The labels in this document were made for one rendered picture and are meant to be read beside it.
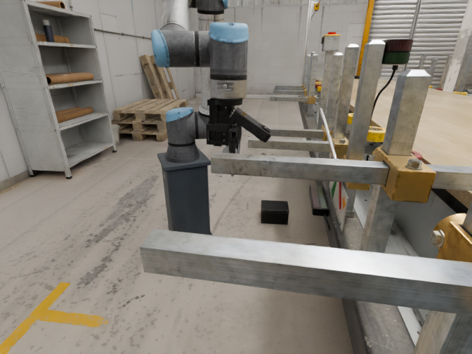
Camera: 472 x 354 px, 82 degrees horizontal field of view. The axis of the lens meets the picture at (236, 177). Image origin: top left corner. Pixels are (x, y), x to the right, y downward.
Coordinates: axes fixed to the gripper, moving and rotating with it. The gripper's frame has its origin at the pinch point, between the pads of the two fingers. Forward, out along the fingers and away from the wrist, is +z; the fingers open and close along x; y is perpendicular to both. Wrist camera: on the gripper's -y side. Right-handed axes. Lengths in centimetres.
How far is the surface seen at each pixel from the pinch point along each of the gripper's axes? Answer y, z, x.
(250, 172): -7.3, -11.4, 26.4
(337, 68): -31, -26, -53
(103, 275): 80, 84, -33
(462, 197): -45.8, -6.7, 18.4
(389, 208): -32.4, -5.0, 22.5
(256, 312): -7, 83, -24
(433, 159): -47.5, -8.4, 2.1
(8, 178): 240, 79, -125
